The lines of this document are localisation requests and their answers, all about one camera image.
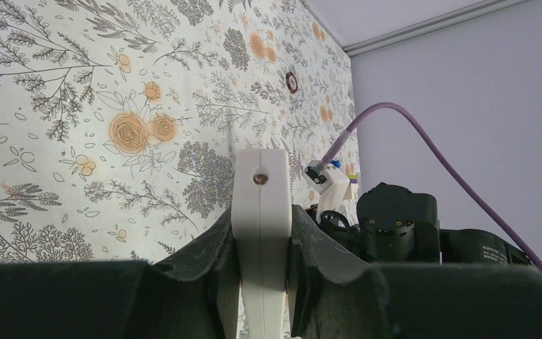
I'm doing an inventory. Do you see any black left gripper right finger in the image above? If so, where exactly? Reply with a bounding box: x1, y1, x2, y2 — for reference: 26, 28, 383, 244
287, 205, 542, 338

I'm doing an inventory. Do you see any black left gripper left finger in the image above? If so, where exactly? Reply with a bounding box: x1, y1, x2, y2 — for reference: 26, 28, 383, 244
0, 211, 239, 338

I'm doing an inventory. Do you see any white remote control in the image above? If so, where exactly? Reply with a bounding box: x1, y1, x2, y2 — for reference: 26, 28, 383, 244
231, 149, 292, 338

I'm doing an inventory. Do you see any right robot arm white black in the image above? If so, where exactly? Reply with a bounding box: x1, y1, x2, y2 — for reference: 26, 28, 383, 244
317, 183, 532, 266

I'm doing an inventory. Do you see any beige wooden block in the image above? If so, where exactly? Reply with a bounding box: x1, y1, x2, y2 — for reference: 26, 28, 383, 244
343, 182, 359, 201

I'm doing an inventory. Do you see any floral patterned table mat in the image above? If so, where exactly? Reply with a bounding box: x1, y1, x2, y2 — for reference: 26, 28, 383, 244
0, 1, 354, 264

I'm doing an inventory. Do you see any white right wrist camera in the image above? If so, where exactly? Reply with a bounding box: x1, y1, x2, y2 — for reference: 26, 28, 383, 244
303, 160, 350, 222

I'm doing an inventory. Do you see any aluminium frame post right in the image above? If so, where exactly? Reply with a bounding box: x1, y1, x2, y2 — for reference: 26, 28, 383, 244
342, 0, 528, 58

